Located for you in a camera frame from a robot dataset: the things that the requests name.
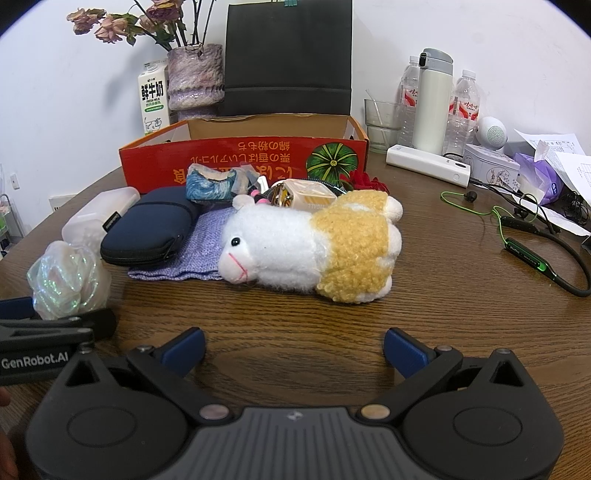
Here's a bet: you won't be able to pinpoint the painted print pouch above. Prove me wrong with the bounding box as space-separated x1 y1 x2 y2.
185 162 259 203

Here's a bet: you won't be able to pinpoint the clear straw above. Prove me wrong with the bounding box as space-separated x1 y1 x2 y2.
366 90 392 139

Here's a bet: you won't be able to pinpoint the white round speaker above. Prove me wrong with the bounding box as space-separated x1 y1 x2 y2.
475 116 509 151

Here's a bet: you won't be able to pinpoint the bunch of dried roses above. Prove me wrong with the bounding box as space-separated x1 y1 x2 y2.
66 0 218 51

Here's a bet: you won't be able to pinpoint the clear water bottle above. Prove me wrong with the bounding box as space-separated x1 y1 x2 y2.
397 56 423 148
444 69 482 158

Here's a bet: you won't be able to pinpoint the iridescent scrunchie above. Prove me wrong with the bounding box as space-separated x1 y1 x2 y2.
27 240 113 320

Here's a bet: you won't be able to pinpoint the clear glass cup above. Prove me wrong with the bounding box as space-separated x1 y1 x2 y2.
364 98 407 154

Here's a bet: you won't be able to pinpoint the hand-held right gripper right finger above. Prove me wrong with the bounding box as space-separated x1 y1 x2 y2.
355 327 539 425

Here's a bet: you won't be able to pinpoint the white milk carton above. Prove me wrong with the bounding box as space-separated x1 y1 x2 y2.
138 59 170 136

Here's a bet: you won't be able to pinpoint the black green neckband earphones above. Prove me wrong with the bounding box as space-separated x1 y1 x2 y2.
440 188 591 297

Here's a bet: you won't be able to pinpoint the white tin box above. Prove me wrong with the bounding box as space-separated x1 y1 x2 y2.
463 143 522 190

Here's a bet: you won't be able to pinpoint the purple tissue pack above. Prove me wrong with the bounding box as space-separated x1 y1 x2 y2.
513 152 566 207

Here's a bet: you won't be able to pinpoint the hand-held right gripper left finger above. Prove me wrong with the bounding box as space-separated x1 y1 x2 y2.
55 328 232 426

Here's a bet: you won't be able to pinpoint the purple glass vase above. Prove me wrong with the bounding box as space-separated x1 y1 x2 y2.
166 44 225 121

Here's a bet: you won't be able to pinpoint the wooden desktop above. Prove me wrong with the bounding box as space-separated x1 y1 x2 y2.
0 138 591 480

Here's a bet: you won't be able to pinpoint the cream small box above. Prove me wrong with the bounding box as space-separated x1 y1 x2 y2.
270 179 338 213

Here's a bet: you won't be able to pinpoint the black paper bag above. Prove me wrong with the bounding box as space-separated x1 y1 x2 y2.
218 0 352 117

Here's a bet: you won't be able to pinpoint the wire rack with bottles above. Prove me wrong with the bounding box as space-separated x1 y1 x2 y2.
0 194 26 252

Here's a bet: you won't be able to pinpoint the white and yellow plush sheep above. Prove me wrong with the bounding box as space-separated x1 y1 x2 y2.
218 190 404 304

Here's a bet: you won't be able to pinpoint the red fabric flower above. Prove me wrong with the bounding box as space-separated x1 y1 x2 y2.
344 170 391 195

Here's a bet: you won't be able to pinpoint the purple woven cloth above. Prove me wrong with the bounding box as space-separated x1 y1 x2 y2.
128 205 241 281

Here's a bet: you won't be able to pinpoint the white thermos bottle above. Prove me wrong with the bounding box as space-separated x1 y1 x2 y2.
412 47 454 155

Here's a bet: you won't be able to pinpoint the pink bead keychain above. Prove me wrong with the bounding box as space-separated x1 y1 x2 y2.
247 180 278 208

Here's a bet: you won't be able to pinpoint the red cardboard box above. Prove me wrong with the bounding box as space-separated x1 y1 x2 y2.
119 114 370 195

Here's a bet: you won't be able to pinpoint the white printed papers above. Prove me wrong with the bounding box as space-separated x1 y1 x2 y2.
513 128 591 204

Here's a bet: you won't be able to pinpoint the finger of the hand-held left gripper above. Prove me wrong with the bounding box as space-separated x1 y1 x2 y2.
0 308 117 354
0 298 34 320

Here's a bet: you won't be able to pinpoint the black cable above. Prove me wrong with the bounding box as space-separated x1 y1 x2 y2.
470 178 591 236

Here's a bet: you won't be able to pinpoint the translucent plastic box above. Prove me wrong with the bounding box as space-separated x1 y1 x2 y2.
61 186 140 245

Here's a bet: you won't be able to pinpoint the navy zipper pouch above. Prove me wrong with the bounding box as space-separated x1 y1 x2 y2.
100 186 200 266

